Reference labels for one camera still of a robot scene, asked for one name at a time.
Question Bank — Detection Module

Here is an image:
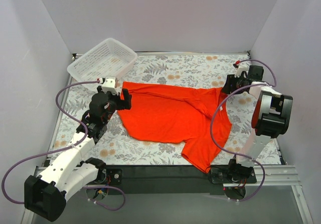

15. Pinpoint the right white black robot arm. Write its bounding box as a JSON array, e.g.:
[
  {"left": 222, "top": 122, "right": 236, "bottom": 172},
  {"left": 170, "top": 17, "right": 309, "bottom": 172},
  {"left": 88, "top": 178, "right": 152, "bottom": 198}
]
[{"left": 222, "top": 65, "right": 293, "bottom": 181}]

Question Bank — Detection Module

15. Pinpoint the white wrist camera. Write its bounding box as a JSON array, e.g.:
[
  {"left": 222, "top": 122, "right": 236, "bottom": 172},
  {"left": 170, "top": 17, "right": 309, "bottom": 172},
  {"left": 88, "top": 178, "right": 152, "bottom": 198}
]
[
  {"left": 233, "top": 60, "right": 251, "bottom": 77},
  {"left": 97, "top": 76, "right": 119, "bottom": 95}
]

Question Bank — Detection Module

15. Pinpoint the white plastic basket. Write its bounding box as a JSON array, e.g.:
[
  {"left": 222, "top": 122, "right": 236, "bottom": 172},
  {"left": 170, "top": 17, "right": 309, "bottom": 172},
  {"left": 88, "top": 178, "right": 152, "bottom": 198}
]
[{"left": 67, "top": 38, "right": 138, "bottom": 82}]

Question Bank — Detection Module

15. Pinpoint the orange t-shirt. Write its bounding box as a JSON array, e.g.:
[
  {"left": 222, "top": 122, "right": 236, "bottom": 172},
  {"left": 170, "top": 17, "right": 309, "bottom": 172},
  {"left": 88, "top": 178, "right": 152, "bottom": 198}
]
[{"left": 118, "top": 81, "right": 232, "bottom": 173}]

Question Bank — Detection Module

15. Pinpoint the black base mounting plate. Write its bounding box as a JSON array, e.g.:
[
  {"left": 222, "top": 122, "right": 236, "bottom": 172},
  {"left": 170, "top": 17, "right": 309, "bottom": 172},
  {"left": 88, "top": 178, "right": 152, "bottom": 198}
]
[{"left": 90, "top": 165, "right": 257, "bottom": 195}]

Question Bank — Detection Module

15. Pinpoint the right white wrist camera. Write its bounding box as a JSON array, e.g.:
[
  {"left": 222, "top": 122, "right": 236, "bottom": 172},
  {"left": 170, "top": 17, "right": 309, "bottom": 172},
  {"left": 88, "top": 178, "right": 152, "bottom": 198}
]
[{"left": 233, "top": 60, "right": 251, "bottom": 77}]

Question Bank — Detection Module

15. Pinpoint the purple cable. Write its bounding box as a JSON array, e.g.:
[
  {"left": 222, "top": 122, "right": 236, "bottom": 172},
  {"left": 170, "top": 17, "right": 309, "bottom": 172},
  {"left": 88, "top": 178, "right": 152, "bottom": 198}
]
[
  {"left": 2, "top": 80, "right": 126, "bottom": 211},
  {"left": 210, "top": 59, "right": 277, "bottom": 202}
]

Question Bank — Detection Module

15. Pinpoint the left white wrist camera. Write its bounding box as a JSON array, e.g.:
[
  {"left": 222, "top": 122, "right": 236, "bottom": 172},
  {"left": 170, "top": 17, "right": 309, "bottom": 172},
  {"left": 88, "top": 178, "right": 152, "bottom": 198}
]
[{"left": 97, "top": 76, "right": 119, "bottom": 95}]

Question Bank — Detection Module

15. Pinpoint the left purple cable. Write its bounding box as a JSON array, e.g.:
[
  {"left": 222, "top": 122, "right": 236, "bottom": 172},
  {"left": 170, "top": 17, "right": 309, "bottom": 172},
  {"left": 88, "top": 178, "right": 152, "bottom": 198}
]
[{"left": 2, "top": 80, "right": 126, "bottom": 211}]

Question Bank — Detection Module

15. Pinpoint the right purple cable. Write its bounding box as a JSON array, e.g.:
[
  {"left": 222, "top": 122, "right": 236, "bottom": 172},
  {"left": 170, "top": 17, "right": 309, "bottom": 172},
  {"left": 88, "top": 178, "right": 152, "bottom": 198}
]
[{"left": 210, "top": 59, "right": 277, "bottom": 202}]

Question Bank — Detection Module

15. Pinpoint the floral patterned table mat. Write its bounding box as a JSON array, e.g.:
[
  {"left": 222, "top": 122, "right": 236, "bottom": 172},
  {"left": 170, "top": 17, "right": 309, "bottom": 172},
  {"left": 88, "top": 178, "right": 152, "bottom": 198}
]
[{"left": 50, "top": 53, "right": 281, "bottom": 166}]

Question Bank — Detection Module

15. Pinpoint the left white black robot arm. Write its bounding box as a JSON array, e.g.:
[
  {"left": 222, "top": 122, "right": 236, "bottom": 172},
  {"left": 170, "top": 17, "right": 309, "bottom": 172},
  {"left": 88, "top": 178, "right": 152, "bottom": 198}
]
[{"left": 24, "top": 87, "right": 131, "bottom": 221}]

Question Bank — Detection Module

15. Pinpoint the aluminium frame rail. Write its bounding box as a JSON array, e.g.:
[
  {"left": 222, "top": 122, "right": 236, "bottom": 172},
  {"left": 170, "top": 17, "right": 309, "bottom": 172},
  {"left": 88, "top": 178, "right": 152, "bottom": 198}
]
[{"left": 21, "top": 165, "right": 313, "bottom": 224}]

